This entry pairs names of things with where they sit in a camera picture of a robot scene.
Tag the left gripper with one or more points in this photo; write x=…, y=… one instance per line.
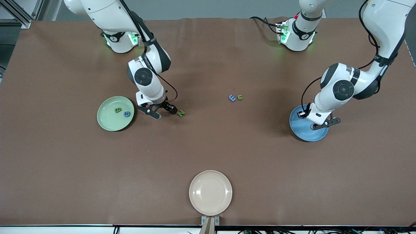
x=303, y=114

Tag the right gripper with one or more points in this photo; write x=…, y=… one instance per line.
x=168, y=106

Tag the green letter N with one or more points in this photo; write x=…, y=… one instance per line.
x=181, y=113

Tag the blue letter G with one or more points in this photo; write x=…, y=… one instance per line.
x=124, y=114

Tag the green letter B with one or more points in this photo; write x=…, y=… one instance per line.
x=118, y=110

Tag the blue letter m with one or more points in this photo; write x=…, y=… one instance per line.
x=232, y=97

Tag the green letter u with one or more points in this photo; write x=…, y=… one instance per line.
x=240, y=98

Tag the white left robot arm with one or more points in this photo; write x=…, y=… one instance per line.
x=383, y=19

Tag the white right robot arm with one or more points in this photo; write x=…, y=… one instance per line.
x=107, y=16

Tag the blue plate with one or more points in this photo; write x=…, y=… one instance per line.
x=305, y=134

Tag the brown table cover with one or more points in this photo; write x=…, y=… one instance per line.
x=208, y=152

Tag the green plate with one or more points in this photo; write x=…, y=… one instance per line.
x=110, y=122

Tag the beige plate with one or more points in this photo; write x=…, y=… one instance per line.
x=210, y=192

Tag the grey camera pole bracket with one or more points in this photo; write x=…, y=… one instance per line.
x=209, y=227

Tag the aluminium frame profile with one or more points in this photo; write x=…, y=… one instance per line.
x=26, y=22

